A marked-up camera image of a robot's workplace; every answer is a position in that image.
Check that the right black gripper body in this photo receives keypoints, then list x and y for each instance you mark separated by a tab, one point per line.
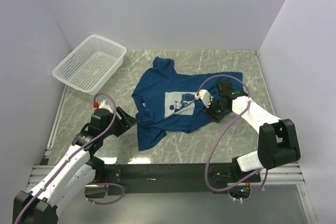
216	110

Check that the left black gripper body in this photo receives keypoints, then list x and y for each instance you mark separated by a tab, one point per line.
111	120

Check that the blue mickey mouse t-shirt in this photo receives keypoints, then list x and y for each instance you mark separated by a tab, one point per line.
165	101

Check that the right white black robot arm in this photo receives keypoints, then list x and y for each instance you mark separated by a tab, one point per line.
277	139

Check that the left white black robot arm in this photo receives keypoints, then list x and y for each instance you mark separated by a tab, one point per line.
78	168

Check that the white plastic mesh basket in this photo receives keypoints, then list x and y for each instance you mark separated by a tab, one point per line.
91	64

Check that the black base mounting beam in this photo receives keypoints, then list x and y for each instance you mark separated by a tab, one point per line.
168	178

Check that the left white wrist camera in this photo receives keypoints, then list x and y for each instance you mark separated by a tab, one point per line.
103	105

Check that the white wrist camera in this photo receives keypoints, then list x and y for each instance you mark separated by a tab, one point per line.
205	97
103	105

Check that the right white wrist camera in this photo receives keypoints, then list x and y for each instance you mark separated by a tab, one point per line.
205	97

